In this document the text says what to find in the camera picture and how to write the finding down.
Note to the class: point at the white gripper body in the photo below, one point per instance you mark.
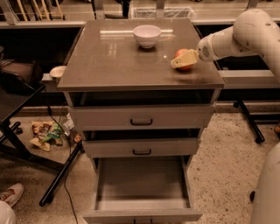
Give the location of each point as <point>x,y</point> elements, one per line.
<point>203,51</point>

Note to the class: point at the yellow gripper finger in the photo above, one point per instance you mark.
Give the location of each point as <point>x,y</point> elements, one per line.
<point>184,58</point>

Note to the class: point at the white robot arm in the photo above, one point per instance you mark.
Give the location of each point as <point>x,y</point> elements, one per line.
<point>253,32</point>

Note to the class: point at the top grey drawer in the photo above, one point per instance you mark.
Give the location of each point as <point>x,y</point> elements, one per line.
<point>141,117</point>

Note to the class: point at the grey drawer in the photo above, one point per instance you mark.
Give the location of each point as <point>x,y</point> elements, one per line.
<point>142,147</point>
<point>141,117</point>
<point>142,190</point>

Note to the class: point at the grey drawer cabinet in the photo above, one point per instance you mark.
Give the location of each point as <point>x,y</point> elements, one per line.
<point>109,68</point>

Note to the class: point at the middle grey drawer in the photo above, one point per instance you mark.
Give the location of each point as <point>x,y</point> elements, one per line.
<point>142,147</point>

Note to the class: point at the bottom grey drawer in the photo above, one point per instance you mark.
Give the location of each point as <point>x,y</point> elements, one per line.
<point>142,190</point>

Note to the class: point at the white bowl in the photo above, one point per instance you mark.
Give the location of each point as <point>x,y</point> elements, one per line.
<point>147,35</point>

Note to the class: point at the black chair base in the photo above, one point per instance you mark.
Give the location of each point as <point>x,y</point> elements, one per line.
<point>254,119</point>

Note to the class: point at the small white cup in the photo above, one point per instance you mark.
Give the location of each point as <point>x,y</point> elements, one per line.
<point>57,71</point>

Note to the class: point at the black caster leg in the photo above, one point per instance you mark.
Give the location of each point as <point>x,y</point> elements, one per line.
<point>252,196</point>

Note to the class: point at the wooden chair legs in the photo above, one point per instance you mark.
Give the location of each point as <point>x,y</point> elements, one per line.
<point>39,10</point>

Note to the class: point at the snack bags pile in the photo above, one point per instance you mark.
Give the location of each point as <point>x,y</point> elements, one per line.
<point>47,133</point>

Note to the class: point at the white sneaker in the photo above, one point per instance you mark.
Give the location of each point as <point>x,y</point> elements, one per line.
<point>12,195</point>

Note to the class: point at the white trouser knee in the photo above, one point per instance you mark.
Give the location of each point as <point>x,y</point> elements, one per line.
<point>7,215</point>

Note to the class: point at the wire mesh basket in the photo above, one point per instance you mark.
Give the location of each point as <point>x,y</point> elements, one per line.
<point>168,12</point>

